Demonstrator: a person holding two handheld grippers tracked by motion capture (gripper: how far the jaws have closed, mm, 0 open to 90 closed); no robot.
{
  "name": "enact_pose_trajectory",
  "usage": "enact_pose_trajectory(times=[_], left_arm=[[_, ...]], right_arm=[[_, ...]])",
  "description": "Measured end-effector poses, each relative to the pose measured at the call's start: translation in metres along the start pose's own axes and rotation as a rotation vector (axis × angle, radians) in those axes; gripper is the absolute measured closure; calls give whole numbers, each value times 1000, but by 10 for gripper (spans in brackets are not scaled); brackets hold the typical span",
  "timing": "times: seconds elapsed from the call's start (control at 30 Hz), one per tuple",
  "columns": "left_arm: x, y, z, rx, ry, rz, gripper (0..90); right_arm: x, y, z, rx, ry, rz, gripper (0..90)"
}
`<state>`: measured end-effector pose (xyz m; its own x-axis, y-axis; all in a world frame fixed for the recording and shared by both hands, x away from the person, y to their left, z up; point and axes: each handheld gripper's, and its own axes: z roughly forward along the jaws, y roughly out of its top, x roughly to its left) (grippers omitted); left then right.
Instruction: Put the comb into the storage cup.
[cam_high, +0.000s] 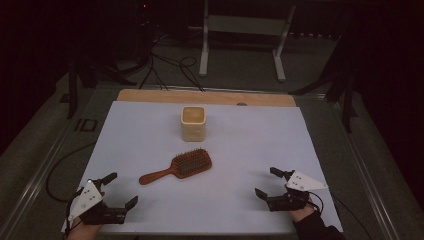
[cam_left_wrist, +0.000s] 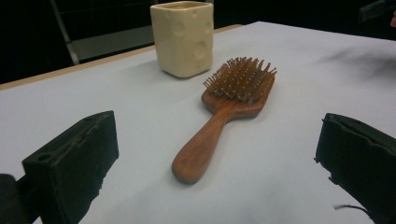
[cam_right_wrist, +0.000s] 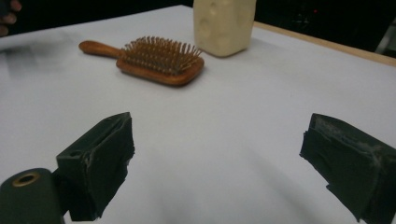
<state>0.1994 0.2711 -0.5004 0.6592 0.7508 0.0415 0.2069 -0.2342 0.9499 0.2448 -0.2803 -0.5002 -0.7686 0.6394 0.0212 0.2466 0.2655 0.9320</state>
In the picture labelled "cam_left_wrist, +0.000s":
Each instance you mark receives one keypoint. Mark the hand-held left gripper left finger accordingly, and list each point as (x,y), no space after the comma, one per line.
(74,161)

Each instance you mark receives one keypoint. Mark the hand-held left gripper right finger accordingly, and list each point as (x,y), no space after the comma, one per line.
(361,158)

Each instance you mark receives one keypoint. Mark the wooden paddle hairbrush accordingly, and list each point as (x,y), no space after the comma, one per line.
(224,115)

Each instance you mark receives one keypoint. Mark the cream square ceramic cup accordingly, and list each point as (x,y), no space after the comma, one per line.
(183,39)

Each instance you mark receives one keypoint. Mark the grey metal stand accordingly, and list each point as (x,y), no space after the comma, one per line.
(67,37)

